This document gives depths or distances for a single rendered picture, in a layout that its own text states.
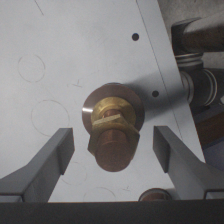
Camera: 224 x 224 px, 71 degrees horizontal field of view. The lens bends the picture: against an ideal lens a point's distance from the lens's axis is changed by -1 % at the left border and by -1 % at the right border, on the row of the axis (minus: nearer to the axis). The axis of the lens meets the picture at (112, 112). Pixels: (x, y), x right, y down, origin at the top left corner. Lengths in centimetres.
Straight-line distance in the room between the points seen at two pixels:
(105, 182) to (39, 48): 32
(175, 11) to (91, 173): 169
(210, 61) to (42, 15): 177
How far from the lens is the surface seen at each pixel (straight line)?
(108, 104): 22
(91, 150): 16
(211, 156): 110
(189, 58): 66
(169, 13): 184
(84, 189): 43
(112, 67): 32
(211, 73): 53
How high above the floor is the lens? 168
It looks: 75 degrees down
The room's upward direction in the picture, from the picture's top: 179 degrees counter-clockwise
